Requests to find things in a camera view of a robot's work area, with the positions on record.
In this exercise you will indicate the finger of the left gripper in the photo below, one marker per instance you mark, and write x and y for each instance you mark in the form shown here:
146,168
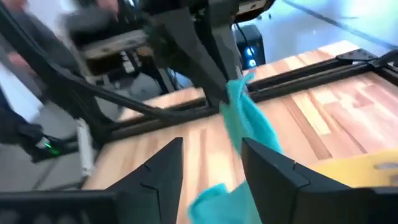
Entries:
189,53
227,53

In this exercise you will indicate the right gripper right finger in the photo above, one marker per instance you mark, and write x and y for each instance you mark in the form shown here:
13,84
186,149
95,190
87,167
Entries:
270,186

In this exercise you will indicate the black aluminium table frame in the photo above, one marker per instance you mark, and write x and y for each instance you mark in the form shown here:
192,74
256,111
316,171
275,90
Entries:
311,79

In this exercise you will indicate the black device green light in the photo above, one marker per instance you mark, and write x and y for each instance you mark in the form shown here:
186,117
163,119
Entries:
18,130

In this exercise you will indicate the yellow microfiber towel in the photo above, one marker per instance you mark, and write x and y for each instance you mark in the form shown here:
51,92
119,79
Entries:
357,171

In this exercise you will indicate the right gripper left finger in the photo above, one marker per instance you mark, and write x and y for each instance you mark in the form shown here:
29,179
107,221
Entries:
158,186

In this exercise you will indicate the black device blue light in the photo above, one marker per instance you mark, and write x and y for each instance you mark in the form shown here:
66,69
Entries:
255,40

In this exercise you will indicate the teal microfiber towel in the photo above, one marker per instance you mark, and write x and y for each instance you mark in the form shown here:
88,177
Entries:
248,121

